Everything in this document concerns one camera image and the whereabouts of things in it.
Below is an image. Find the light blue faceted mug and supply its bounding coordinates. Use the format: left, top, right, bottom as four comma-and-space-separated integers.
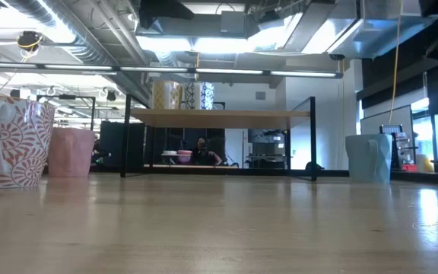
344, 133, 394, 184

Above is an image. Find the yellow black cable reel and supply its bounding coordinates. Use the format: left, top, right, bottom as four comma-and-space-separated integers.
16, 30, 43, 53

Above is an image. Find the person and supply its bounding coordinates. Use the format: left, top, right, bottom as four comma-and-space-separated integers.
191, 136, 224, 167

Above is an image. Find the long linear ceiling light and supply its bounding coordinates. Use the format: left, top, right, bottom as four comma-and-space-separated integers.
0, 60, 344, 79

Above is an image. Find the blue patterned white mug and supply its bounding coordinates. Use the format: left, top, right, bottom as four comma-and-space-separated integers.
182, 81, 215, 110

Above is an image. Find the black aluminium table frame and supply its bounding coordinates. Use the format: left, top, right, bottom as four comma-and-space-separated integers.
40, 165, 438, 187

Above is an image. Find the red floral patterned mug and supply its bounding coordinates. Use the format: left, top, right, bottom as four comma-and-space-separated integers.
0, 94, 56, 190

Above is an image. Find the wooden shelf with black legs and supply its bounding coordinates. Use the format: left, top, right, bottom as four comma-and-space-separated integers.
119, 93, 318, 182

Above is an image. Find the yellow hanging cable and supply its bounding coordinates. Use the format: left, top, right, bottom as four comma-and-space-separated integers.
388, 0, 405, 125

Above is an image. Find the pink bowl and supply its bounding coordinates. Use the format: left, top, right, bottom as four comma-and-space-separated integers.
176, 149, 193, 164

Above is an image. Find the yellow patterned white mug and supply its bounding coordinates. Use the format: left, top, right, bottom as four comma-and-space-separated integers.
151, 80, 184, 110

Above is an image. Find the black metal stand frame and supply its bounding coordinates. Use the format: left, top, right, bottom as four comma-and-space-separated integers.
35, 94, 97, 131

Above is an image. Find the black cabinet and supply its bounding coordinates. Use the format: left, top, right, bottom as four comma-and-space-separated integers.
99, 120, 146, 167

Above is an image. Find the yellow container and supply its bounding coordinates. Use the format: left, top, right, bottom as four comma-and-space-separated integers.
416, 154, 435, 173

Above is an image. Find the plain pink mug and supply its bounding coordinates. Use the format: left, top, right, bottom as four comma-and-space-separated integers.
46, 127, 97, 178

